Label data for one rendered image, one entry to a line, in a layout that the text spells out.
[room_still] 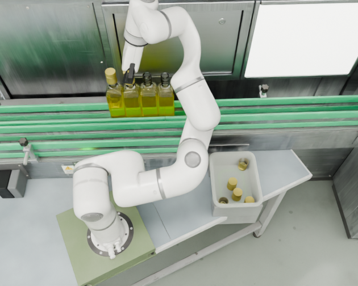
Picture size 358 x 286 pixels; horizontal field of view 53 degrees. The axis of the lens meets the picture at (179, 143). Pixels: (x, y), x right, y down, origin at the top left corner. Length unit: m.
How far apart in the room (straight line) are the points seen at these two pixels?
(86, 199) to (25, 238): 0.49
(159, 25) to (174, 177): 0.38
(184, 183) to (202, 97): 0.22
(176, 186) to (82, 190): 0.25
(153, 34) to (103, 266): 0.73
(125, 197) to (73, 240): 0.38
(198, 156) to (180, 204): 0.48
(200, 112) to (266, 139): 0.57
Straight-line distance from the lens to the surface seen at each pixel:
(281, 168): 1.47
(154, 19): 0.93
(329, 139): 1.52
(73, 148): 1.31
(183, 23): 0.97
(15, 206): 1.47
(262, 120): 1.36
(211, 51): 1.30
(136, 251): 1.21
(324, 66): 1.46
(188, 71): 0.91
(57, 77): 1.47
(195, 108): 0.91
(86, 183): 0.98
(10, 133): 1.42
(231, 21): 1.23
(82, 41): 1.33
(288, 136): 1.44
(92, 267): 1.23
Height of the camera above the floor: 1.98
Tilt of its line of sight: 56 degrees down
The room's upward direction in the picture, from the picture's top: straight up
